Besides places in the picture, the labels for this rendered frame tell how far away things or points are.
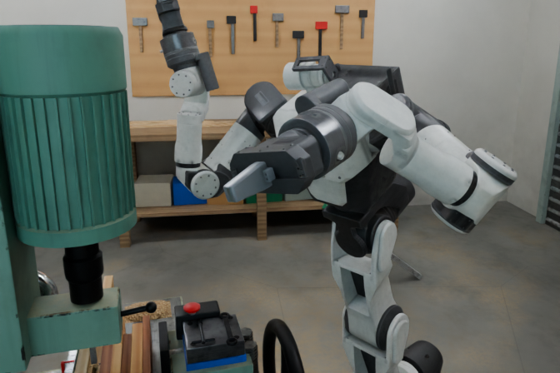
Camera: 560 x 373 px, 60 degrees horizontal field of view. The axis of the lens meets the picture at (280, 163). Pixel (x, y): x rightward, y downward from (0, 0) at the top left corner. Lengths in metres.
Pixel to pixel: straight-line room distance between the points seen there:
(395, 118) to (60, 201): 0.48
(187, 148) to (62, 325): 0.57
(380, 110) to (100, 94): 0.39
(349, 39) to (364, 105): 3.55
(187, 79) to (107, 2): 2.98
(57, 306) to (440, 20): 4.04
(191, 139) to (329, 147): 0.70
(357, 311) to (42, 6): 3.44
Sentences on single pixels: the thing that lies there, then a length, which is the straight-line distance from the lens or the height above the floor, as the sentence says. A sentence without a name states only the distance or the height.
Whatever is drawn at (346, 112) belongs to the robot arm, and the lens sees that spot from 0.69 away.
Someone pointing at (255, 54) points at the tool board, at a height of 1.38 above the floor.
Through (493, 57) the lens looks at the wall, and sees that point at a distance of 4.77.
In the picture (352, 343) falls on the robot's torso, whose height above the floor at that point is 0.54.
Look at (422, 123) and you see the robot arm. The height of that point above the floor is 1.33.
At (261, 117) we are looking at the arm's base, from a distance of 1.28.
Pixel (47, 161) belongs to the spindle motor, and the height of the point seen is 1.33.
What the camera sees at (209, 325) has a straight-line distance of 0.91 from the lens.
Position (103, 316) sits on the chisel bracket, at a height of 1.05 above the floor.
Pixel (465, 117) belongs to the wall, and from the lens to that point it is 4.71.
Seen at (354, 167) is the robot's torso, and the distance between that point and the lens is 1.13.
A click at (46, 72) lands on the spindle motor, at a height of 1.45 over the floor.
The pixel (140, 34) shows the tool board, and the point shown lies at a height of 1.54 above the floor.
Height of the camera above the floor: 1.48
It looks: 14 degrees down
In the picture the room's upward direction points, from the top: straight up
